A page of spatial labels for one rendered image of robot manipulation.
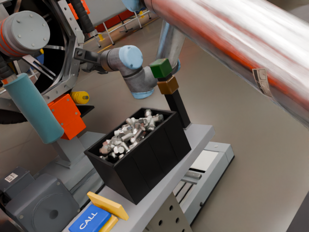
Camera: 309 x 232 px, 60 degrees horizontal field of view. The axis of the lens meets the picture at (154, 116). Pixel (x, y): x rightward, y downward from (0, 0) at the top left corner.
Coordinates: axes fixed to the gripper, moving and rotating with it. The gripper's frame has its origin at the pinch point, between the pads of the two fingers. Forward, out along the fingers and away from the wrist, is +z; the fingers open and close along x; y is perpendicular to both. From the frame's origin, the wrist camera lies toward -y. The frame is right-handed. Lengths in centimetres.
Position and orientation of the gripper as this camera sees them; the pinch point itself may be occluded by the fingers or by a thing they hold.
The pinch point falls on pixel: (79, 64)
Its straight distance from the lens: 131.9
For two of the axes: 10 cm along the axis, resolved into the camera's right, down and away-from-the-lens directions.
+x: 1.5, -9.8, 1.0
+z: -7.1, -0.4, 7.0
